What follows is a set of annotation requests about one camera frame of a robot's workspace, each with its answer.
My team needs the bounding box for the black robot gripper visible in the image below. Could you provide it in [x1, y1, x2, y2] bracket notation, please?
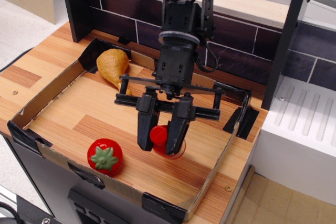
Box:
[115, 31, 224, 155]

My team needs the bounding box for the red hot sauce bottle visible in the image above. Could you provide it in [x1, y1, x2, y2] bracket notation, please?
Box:
[150, 125, 186, 159]

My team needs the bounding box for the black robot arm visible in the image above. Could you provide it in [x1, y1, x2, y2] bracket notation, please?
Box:
[115, 0, 223, 156]

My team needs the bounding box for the cardboard fence with black tape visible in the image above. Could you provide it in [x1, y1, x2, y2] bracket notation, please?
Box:
[1, 35, 266, 223]

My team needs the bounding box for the toy chicken drumstick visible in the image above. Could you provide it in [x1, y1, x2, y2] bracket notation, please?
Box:
[96, 48, 129, 91]

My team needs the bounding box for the red toy strawberry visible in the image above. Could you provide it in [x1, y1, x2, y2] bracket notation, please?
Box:
[87, 138, 123, 176]

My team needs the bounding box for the black oven control panel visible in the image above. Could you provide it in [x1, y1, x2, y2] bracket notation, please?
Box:
[67, 189, 128, 224]

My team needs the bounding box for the black left side panel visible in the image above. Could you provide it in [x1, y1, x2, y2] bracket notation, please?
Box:
[65, 0, 92, 42]

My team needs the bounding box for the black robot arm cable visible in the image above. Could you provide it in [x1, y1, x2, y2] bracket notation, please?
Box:
[194, 37, 219, 74]

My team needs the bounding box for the black vertical post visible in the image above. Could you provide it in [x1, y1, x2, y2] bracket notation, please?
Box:
[261, 0, 310, 110]

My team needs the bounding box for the black cable lower left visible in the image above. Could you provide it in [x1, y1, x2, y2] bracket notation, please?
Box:
[0, 201, 22, 224]

